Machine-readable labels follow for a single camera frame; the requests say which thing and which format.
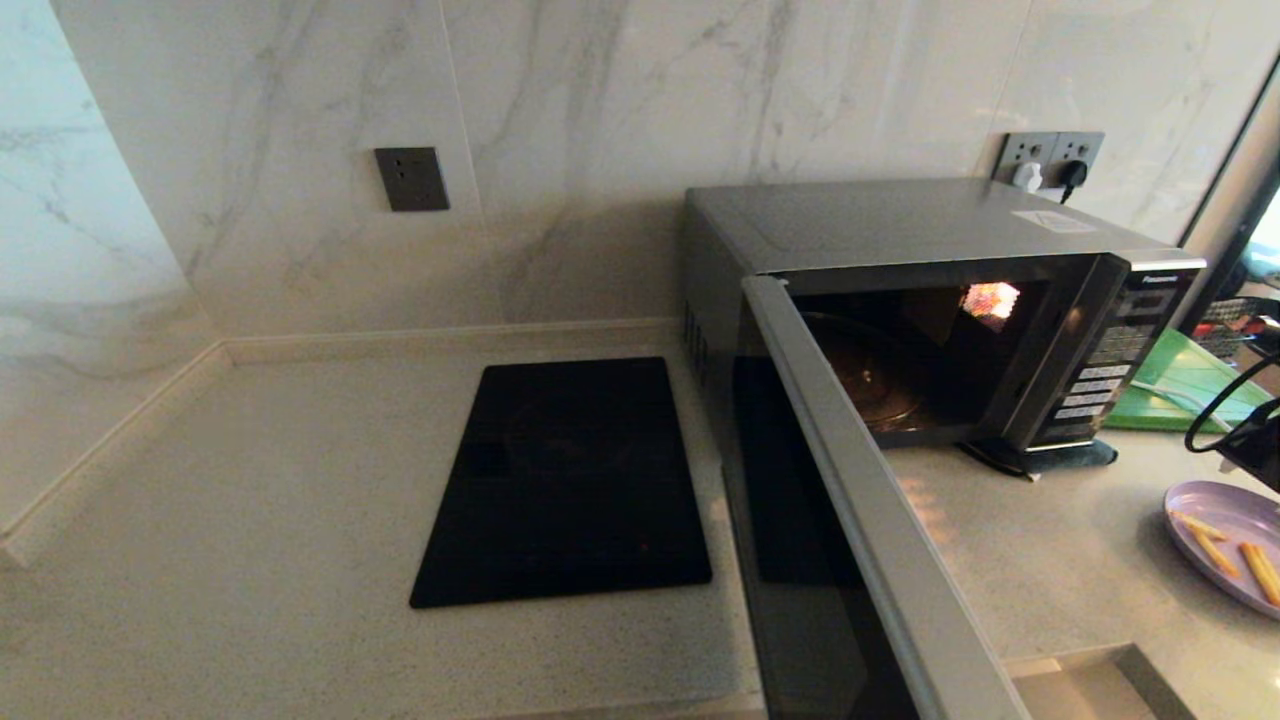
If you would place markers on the green plastic cutting board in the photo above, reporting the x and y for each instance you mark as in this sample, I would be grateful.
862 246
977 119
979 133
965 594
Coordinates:
1165 395

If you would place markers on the black rubber pad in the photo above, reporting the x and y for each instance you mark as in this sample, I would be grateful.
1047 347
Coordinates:
1070 458

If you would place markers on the grey wall power socket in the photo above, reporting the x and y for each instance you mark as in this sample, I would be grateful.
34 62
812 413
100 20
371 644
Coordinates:
1085 146
1022 147

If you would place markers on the silver black microwave oven body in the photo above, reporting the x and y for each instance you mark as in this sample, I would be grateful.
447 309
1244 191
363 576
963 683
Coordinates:
900 220

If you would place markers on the white power plug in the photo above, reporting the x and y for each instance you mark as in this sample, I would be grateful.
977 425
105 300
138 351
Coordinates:
1029 177

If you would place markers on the purple plastic plate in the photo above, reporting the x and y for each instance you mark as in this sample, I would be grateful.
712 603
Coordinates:
1200 500

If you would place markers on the black glass induction cooktop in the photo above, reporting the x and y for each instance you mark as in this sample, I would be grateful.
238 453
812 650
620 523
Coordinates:
570 480

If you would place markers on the black power plug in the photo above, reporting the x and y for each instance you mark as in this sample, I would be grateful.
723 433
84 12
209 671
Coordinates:
1074 176

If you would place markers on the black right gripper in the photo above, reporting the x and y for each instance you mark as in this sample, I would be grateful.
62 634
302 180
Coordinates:
1260 445

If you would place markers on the glass microwave turntable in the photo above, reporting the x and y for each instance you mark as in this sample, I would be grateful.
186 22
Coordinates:
870 385

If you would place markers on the dark grey single wall socket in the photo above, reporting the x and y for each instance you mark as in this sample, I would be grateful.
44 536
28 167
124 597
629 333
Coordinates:
412 179

